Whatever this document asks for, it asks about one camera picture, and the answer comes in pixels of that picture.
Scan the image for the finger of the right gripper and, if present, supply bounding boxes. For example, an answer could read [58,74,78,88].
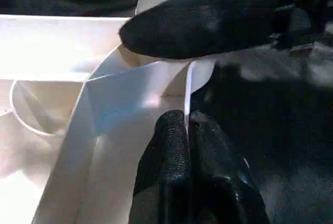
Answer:
[119,0,286,60]

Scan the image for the black table mat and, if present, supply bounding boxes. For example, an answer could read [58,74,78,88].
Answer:
[0,0,333,224]

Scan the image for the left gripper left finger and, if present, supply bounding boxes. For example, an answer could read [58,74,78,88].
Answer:
[128,110,193,224]

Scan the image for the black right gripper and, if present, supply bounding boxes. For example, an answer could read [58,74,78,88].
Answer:
[271,0,333,53]

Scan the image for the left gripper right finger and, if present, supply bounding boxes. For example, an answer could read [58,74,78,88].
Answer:
[188,110,271,224]

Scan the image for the white plastic table top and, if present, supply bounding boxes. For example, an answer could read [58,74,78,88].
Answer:
[0,15,216,224]

